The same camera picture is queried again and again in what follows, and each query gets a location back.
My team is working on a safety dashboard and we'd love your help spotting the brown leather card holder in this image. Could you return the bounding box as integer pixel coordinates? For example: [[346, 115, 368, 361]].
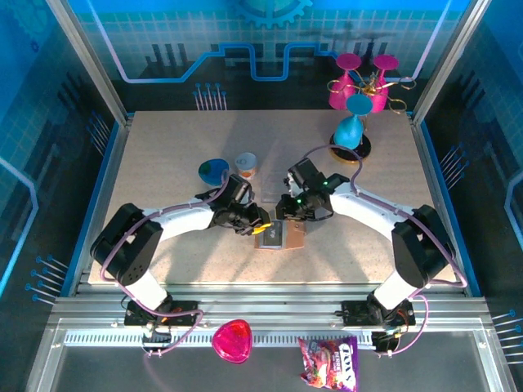
[[253, 219, 307, 251]]

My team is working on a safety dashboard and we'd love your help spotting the cup with blue lid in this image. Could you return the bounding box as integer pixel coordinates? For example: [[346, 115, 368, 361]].
[[198, 158, 230, 188]]

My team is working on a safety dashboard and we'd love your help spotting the small can with white lid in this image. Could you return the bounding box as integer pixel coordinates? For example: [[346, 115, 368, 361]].
[[235, 152, 258, 180]]

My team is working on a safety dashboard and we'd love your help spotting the cup tree with goblets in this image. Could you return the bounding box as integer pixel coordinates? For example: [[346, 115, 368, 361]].
[[326, 67, 417, 165]]

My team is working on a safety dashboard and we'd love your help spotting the blue goblet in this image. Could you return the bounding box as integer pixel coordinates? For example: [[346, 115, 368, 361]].
[[333, 94, 374, 151]]

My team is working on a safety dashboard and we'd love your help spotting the pink goblet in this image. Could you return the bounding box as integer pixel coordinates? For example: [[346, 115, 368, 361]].
[[329, 52, 363, 110], [367, 55, 400, 114]]

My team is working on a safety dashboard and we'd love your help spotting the pink heart-shaped bowl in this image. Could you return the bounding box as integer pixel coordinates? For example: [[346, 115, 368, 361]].
[[211, 318, 253, 365]]

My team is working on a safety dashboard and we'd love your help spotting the purple candy bag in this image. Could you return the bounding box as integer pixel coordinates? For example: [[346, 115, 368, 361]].
[[297, 335, 359, 392]]

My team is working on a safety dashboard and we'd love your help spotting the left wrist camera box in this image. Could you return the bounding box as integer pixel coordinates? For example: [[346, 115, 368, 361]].
[[222, 174, 253, 206]]

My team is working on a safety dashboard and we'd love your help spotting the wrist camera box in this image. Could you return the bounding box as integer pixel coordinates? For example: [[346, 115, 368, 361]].
[[287, 158, 324, 191], [222, 174, 253, 206]]

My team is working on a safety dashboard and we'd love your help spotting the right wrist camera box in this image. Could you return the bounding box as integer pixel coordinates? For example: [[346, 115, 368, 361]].
[[287, 158, 324, 191]]

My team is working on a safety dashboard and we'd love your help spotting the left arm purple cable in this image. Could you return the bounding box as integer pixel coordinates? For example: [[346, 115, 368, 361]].
[[99, 175, 204, 359]]

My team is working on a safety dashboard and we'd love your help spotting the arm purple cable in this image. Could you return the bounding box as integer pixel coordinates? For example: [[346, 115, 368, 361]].
[[99, 175, 204, 359], [302, 143, 469, 357]]

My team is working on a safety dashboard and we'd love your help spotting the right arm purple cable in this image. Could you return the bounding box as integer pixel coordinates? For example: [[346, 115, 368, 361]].
[[302, 143, 469, 357]]

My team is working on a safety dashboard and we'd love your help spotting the aluminium front rail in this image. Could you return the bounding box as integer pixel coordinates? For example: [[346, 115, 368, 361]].
[[48, 283, 491, 327]]

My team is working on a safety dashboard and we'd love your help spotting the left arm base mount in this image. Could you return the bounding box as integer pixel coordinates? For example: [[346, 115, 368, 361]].
[[123, 300, 202, 327]]

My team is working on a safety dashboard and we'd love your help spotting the white slotted cable duct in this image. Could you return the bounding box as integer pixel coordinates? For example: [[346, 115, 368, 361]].
[[64, 329, 375, 349]]

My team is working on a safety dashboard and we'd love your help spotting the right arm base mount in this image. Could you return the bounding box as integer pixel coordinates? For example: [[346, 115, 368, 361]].
[[341, 299, 417, 327]]

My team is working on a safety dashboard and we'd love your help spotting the aluminium table side rail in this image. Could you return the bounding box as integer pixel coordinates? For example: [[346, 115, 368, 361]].
[[72, 114, 134, 297], [409, 114, 467, 297]]

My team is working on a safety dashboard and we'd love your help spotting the aluminium frame post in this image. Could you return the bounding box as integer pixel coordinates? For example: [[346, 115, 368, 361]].
[[46, 0, 134, 126], [410, 0, 491, 123]]

